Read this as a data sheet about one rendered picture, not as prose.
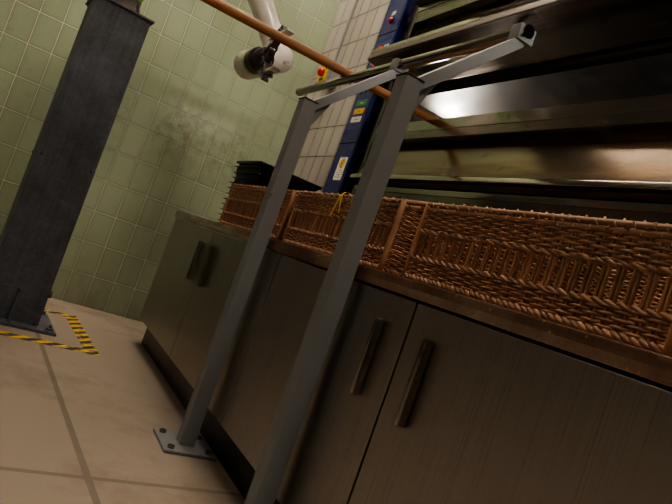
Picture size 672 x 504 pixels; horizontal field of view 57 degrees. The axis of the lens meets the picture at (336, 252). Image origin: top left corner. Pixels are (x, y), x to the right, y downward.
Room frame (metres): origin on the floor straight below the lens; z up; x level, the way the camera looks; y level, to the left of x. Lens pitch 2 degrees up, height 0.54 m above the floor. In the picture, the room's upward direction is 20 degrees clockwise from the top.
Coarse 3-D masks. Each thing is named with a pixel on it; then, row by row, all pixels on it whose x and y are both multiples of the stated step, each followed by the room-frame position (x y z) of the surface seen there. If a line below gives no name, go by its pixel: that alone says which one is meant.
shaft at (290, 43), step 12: (204, 0) 1.79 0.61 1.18; (216, 0) 1.80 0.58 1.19; (228, 12) 1.82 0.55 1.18; (240, 12) 1.83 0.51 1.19; (252, 24) 1.86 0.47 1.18; (264, 24) 1.87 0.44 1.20; (276, 36) 1.89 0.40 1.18; (288, 36) 1.92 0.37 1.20; (300, 48) 1.93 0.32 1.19; (324, 60) 1.97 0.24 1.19; (336, 72) 2.01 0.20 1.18; (348, 72) 2.02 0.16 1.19; (384, 96) 2.10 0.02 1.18; (420, 108) 2.17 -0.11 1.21
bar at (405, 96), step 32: (512, 32) 1.27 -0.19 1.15; (384, 64) 1.76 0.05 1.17; (416, 64) 1.62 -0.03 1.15; (448, 64) 1.21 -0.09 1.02; (480, 64) 1.23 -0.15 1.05; (416, 96) 1.17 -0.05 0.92; (384, 128) 1.16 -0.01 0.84; (288, 160) 1.58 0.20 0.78; (384, 160) 1.16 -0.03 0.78; (256, 224) 1.59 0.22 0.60; (352, 224) 1.15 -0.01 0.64; (256, 256) 1.59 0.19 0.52; (352, 256) 1.16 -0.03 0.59; (224, 320) 1.58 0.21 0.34; (320, 320) 1.15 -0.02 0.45; (224, 352) 1.59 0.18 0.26; (320, 352) 1.16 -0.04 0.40; (288, 384) 1.18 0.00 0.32; (192, 416) 1.58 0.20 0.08; (288, 416) 1.15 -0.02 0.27; (192, 448) 1.58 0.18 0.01; (288, 448) 1.16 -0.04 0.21; (256, 480) 1.17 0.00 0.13
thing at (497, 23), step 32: (544, 0) 1.59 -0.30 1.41; (576, 0) 1.51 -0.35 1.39; (608, 0) 1.45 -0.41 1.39; (640, 0) 1.40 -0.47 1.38; (448, 32) 1.95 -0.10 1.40; (480, 32) 1.84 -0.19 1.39; (544, 32) 1.69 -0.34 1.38; (576, 32) 1.62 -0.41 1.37; (608, 32) 1.55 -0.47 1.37; (640, 32) 1.49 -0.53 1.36; (512, 64) 1.92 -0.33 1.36
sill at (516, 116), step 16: (656, 96) 1.38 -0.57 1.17; (512, 112) 1.79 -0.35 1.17; (528, 112) 1.73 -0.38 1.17; (544, 112) 1.68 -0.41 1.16; (560, 112) 1.63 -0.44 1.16; (576, 112) 1.58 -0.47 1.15; (592, 112) 1.53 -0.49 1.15; (608, 112) 1.49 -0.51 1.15; (624, 112) 1.45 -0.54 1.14; (416, 128) 2.23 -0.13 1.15; (432, 128) 2.14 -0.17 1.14
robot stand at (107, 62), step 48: (96, 0) 2.14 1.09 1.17; (96, 48) 2.17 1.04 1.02; (96, 96) 2.19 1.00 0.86; (48, 144) 2.15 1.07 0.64; (96, 144) 2.22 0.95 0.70; (48, 192) 2.18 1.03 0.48; (0, 240) 2.25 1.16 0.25; (48, 240) 2.20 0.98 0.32; (0, 288) 2.16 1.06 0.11; (48, 288) 2.23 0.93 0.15
